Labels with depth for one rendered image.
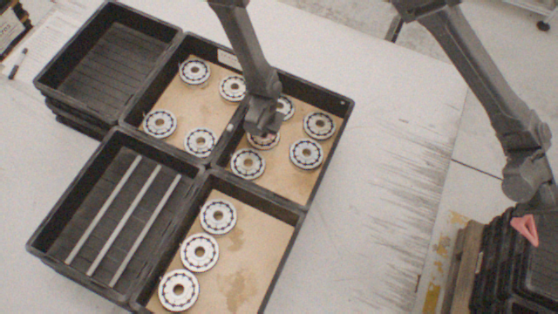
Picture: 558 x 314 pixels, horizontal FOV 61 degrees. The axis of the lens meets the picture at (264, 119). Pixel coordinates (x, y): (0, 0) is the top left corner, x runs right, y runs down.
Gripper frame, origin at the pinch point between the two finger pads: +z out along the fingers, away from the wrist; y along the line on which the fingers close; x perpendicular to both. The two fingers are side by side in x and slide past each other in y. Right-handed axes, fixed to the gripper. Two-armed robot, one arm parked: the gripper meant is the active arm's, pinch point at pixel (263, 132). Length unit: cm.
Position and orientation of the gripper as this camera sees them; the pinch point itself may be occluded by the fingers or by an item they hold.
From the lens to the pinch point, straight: 144.3
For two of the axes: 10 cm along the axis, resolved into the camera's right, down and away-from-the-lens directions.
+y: 9.3, 3.4, -1.4
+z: -0.6, 5.1, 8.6
